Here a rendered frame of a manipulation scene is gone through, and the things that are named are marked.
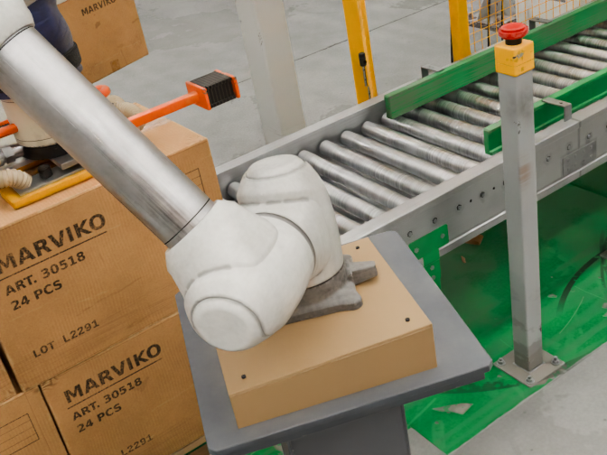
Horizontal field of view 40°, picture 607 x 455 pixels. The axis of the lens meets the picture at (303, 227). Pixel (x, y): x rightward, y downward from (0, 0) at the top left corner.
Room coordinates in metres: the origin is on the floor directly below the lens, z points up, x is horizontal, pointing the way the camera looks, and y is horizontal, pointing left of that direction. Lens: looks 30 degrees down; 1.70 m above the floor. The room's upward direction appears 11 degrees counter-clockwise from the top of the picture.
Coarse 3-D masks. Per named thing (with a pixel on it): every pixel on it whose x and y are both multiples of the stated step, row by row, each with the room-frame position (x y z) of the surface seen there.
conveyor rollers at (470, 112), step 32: (544, 64) 2.83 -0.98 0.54; (576, 64) 2.80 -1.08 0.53; (448, 96) 2.75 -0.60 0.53; (480, 96) 2.65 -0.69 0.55; (544, 96) 2.59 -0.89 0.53; (384, 128) 2.54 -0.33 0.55; (416, 128) 2.51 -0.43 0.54; (448, 128) 2.50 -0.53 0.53; (480, 128) 2.40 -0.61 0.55; (544, 128) 2.37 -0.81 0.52; (320, 160) 2.40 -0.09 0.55; (352, 160) 2.38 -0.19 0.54; (384, 160) 2.37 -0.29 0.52; (416, 160) 2.27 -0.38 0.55; (448, 160) 2.25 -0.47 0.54; (480, 160) 2.25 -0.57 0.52; (384, 192) 2.11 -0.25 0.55; (416, 192) 2.10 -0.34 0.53; (352, 224) 1.97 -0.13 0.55
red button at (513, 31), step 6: (504, 24) 1.91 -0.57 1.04; (510, 24) 1.90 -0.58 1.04; (516, 24) 1.90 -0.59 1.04; (522, 24) 1.89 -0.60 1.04; (498, 30) 1.90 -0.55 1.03; (504, 30) 1.87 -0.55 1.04; (510, 30) 1.87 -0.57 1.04; (516, 30) 1.86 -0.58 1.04; (522, 30) 1.86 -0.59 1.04; (504, 36) 1.87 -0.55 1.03; (510, 36) 1.86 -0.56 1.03; (516, 36) 1.85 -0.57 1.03; (522, 36) 1.86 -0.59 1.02; (510, 42) 1.87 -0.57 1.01; (516, 42) 1.87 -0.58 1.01
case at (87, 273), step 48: (192, 144) 1.80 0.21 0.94; (96, 192) 1.67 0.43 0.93; (0, 240) 1.56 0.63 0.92; (48, 240) 1.61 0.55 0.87; (96, 240) 1.66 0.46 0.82; (144, 240) 1.71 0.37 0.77; (0, 288) 1.54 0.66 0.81; (48, 288) 1.59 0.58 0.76; (96, 288) 1.64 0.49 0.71; (144, 288) 1.69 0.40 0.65; (0, 336) 1.52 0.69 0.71; (48, 336) 1.57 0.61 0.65; (96, 336) 1.62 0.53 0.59
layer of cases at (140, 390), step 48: (144, 336) 1.67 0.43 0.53; (48, 384) 1.55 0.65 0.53; (96, 384) 1.60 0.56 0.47; (144, 384) 1.65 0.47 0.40; (192, 384) 1.71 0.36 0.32; (0, 432) 1.49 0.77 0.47; (48, 432) 1.53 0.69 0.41; (96, 432) 1.58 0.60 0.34; (144, 432) 1.63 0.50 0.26; (192, 432) 1.69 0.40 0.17
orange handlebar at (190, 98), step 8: (104, 88) 1.89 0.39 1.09; (184, 96) 1.73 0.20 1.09; (192, 96) 1.73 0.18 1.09; (168, 104) 1.70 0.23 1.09; (176, 104) 1.70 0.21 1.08; (184, 104) 1.71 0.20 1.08; (144, 112) 1.68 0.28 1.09; (152, 112) 1.68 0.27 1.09; (160, 112) 1.68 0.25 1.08; (168, 112) 1.69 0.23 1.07; (136, 120) 1.66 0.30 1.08; (144, 120) 1.66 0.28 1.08; (152, 120) 1.67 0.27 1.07; (0, 128) 1.77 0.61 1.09; (8, 128) 1.77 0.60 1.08; (16, 128) 1.77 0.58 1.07; (0, 136) 1.75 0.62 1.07
